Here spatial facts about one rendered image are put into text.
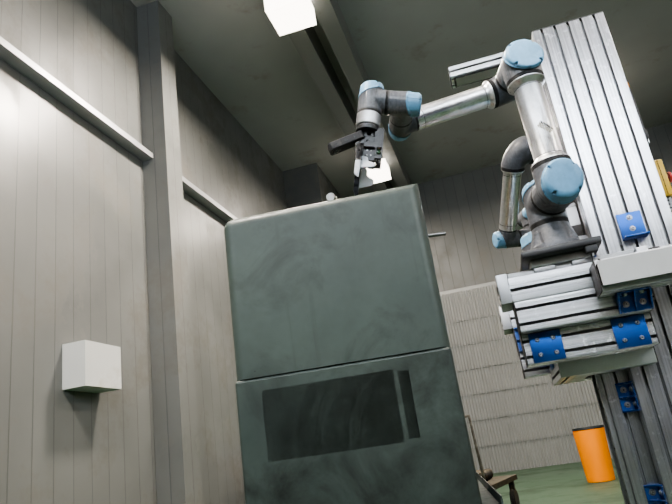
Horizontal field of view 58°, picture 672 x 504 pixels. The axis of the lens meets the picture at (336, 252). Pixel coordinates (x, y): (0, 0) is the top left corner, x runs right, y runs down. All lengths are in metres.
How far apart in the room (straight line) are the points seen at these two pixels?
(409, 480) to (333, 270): 0.47
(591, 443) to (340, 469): 6.34
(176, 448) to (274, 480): 4.28
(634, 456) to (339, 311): 1.10
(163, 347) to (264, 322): 4.40
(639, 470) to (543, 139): 1.01
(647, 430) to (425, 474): 0.91
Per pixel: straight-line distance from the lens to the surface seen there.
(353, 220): 1.40
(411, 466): 1.31
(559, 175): 1.82
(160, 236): 6.04
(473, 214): 12.19
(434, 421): 1.30
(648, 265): 1.78
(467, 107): 2.07
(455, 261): 11.93
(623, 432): 2.09
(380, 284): 1.35
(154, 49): 7.09
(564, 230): 1.92
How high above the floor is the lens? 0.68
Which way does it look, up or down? 18 degrees up
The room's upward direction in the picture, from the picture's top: 8 degrees counter-clockwise
